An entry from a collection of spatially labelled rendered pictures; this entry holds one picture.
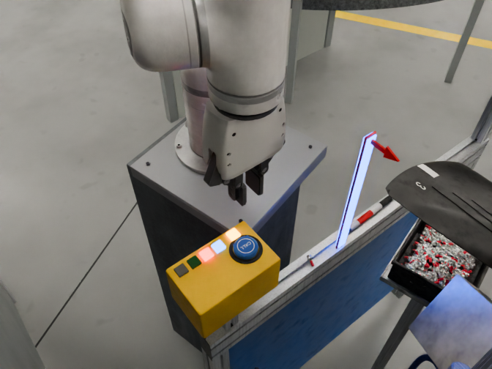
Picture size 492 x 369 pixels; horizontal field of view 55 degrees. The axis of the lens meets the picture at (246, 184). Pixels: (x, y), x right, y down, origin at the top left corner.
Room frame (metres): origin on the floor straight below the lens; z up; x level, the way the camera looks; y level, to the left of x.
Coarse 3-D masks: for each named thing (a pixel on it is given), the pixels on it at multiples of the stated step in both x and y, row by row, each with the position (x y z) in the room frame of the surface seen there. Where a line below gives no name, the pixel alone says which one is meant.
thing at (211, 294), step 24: (216, 240) 0.43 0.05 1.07; (216, 264) 0.39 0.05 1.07; (240, 264) 0.39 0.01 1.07; (264, 264) 0.39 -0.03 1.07; (192, 288) 0.34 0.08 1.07; (216, 288) 0.34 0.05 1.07; (240, 288) 0.35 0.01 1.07; (264, 288) 0.38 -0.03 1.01; (192, 312) 0.32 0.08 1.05; (216, 312) 0.32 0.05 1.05; (240, 312) 0.35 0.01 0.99
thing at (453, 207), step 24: (432, 168) 0.49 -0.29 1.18; (456, 168) 0.51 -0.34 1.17; (408, 192) 0.42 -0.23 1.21; (432, 192) 0.43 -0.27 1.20; (456, 192) 0.44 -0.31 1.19; (480, 192) 0.45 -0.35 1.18; (432, 216) 0.39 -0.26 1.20; (456, 216) 0.39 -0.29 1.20; (480, 216) 0.39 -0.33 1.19; (456, 240) 0.35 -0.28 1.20; (480, 240) 0.35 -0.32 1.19
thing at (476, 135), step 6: (486, 108) 0.90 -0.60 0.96; (486, 114) 0.89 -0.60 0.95; (480, 120) 0.90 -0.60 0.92; (486, 120) 0.89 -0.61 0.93; (480, 126) 0.89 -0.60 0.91; (486, 126) 0.88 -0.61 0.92; (474, 132) 0.90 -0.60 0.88; (480, 132) 0.89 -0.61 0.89; (486, 132) 0.87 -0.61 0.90; (474, 138) 0.89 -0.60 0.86; (480, 138) 0.88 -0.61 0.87; (486, 138) 0.89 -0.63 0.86
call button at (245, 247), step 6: (240, 240) 0.43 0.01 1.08; (246, 240) 0.43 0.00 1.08; (252, 240) 0.43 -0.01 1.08; (234, 246) 0.41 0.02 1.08; (240, 246) 0.41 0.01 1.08; (246, 246) 0.41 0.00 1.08; (252, 246) 0.41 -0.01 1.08; (234, 252) 0.41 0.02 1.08; (240, 252) 0.40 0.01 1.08; (246, 252) 0.40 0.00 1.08; (252, 252) 0.40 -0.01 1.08; (246, 258) 0.40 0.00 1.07
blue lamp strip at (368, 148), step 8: (368, 144) 0.55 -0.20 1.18; (368, 152) 0.56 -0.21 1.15; (368, 160) 0.56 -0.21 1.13; (360, 168) 0.55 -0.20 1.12; (360, 176) 0.55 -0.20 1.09; (360, 184) 0.56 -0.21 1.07; (352, 200) 0.55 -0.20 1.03; (352, 208) 0.56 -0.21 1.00; (352, 216) 0.56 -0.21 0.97; (344, 224) 0.55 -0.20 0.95; (344, 232) 0.55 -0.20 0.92; (344, 240) 0.56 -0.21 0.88
